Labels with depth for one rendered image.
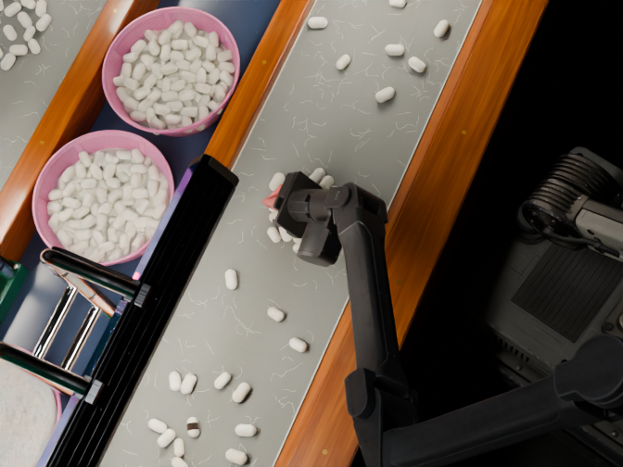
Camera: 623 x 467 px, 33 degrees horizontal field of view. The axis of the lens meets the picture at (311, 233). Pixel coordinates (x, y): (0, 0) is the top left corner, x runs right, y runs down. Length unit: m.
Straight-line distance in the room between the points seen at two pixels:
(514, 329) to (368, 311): 0.61
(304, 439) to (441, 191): 0.49
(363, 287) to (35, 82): 0.87
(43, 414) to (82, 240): 0.32
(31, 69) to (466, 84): 0.85
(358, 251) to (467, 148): 0.38
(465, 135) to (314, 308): 0.41
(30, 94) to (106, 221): 0.32
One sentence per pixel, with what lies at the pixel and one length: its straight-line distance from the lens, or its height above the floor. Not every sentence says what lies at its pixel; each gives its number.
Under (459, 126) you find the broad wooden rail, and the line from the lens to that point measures 1.94.
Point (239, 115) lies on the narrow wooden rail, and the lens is 1.99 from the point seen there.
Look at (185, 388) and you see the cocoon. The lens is 1.85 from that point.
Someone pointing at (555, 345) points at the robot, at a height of 0.47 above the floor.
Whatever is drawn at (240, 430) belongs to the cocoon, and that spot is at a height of 0.76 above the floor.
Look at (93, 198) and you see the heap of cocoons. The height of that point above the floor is 0.74.
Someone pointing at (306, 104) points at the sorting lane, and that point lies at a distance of 2.01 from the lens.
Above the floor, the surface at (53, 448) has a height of 1.11.
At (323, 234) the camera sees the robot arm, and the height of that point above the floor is 0.90.
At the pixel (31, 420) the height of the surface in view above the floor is 0.73.
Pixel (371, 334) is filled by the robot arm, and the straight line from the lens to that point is 1.54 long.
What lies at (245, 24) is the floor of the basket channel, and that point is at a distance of 2.19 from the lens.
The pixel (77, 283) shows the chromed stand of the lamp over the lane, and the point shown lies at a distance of 1.72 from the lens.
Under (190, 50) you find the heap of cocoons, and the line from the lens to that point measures 2.12.
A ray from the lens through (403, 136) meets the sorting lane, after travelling 1.96.
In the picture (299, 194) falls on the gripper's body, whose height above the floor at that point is 0.86.
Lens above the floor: 2.53
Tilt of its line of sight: 69 degrees down
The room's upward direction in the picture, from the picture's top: 20 degrees counter-clockwise
